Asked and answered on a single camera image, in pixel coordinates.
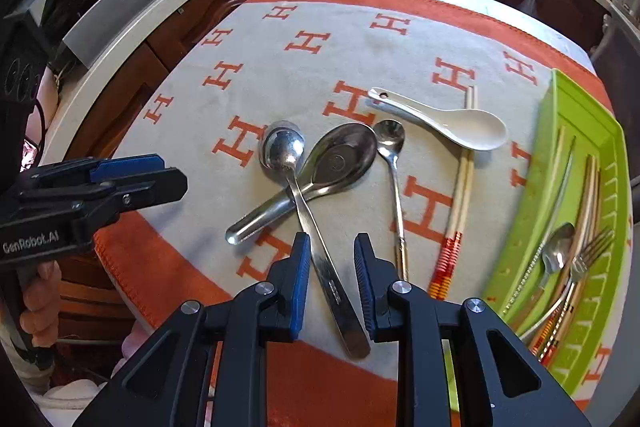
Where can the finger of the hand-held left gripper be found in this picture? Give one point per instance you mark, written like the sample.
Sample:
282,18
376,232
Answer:
150,189
125,167

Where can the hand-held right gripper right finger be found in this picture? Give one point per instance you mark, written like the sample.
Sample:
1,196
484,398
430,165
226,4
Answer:
364,287

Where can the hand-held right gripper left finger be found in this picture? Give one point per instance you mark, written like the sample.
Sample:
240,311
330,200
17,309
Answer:
300,279

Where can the large metal spoon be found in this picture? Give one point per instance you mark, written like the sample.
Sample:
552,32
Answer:
285,147

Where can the silver twisted metal chopstick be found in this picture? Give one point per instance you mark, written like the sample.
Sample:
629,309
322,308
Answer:
562,192

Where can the green plastic tray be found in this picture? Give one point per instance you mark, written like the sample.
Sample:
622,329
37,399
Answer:
615,207

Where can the person's left hand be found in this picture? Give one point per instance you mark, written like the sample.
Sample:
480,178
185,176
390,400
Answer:
42,302

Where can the metal soup spoon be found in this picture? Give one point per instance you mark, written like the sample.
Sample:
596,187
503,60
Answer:
340,157

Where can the beige chopstick with striped end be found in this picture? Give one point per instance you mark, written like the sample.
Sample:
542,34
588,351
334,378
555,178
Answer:
555,337
466,189
458,187

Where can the light pink clothing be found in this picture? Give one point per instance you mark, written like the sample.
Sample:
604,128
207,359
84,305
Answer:
135,339

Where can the beige blanket with orange print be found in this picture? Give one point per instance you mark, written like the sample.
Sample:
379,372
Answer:
300,82

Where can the white ceramic spoon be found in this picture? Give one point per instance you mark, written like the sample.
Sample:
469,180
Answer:
475,129

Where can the metal fork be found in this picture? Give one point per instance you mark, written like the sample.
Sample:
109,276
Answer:
587,259

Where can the light brown wooden chopstick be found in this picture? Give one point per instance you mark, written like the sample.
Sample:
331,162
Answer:
594,197

